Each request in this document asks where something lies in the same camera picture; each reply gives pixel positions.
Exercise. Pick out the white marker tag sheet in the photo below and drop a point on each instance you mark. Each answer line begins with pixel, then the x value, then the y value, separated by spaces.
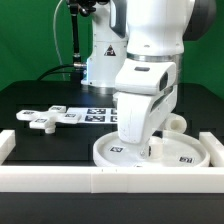
pixel 95 115

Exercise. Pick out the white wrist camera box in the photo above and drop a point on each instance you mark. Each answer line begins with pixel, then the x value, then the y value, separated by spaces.
pixel 146 78

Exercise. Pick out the white cross-shaped table base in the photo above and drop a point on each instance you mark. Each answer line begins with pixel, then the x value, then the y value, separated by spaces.
pixel 47 120

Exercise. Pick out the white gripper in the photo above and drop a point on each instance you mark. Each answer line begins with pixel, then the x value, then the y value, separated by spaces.
pixel 139 116

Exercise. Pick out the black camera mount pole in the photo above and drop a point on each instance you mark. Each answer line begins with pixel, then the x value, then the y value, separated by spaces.
pixel 84 8

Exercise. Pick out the white right fence bar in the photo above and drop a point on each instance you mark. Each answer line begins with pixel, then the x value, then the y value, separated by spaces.
pixel 214 147

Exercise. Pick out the white fence bar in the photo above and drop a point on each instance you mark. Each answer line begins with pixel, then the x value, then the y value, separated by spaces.
pixel 214 147
pixel 110 180
pixel 7 143

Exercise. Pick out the white front fence bar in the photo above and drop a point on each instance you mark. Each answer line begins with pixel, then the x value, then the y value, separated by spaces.
pixel 110 180

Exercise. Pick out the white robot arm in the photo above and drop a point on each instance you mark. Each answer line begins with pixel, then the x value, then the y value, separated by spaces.
pixel 138 48

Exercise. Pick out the white left fence bar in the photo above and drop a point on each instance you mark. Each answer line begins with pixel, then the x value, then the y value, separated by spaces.
pixel 7 143

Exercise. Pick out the white round table top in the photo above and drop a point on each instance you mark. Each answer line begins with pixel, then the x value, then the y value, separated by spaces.
pixel 172 149

